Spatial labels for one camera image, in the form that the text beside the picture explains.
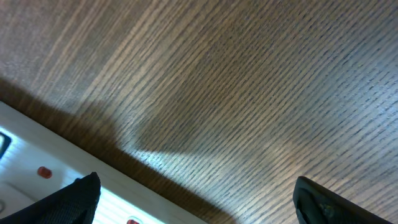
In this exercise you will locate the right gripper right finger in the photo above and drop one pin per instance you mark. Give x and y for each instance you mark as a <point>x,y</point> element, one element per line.
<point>315,204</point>

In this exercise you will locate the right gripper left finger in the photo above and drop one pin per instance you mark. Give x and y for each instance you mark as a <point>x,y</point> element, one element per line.
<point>73,204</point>

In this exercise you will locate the white power strip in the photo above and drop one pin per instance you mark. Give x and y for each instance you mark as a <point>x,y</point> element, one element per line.
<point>36,163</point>

